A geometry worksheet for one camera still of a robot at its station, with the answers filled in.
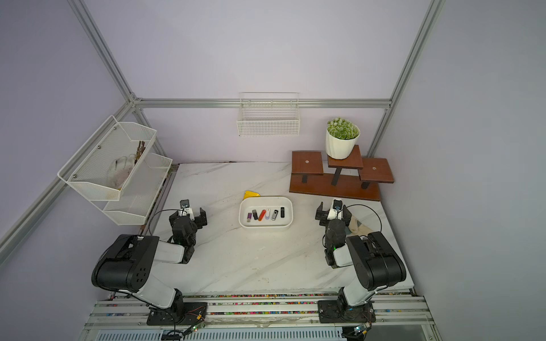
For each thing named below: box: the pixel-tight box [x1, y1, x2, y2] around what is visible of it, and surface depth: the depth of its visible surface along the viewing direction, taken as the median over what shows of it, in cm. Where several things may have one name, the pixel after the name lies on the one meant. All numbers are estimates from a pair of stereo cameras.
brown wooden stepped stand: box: [289, 144, 395, 202], surface depth 103 cm
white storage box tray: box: [238, 196, 294, 229], surface depth 100 cm
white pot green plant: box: [325, 117, 361, 160], surface depth 85 cm
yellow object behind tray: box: [242, 190, 261, 201], surface depth 109 cm
